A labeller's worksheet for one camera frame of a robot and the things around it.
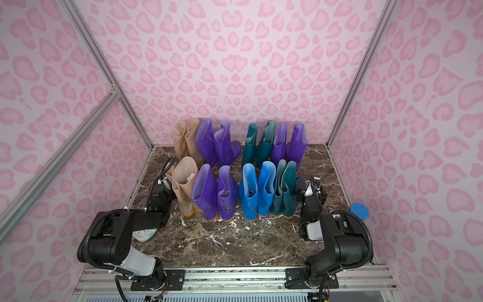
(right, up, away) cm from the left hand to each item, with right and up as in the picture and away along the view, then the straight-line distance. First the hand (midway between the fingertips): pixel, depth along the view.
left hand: (171, 181), depth 93 cm
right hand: (+68, 0, -5) cm, 68 cm away
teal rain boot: (+46, +18, -8) cm, 50 cm away
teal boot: (+39, +14, -5) cm, 42 cm away
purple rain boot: (+22, -2, -23) cm, 32 cm away
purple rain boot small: (+52, +14, -6) cm, 54 cm away
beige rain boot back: (+11, +16, -1) cm, 20 cm away
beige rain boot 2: (+10, +5, -10) cm, 15 cm away
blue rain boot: (+45, 0, -23) cm, 51 cm away
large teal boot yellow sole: (+53, +1, -22) cm, 58 cm away
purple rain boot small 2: (+60, +17, -8) cm, 63 cm away
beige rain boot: (+4, +15, +1) cm, 15 cm away
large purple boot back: (+27, +15, +4) cm, 31 cm away
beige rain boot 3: (+10, +4, -11) cm, 16 cm away
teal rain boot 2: (+50, -8, -15) cm, 53 cm away
